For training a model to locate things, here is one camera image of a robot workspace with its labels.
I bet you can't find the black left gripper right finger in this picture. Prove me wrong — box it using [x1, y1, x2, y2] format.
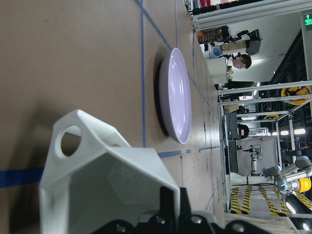
[179, 187, 192, 219]

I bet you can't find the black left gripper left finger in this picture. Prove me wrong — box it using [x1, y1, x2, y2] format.
[159, 186, 179, 234]

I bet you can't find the aluminium frame rack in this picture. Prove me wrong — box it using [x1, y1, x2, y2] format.
[218, 81, 312, 217]

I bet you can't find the person with black hair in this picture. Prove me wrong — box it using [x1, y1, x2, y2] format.
[219, 53, 254, 90]

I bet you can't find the white angular cup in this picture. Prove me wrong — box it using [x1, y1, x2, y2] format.
[39, 110, 180, 234]

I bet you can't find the lavender plate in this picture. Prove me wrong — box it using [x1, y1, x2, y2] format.
[159, 48, 192, 144]

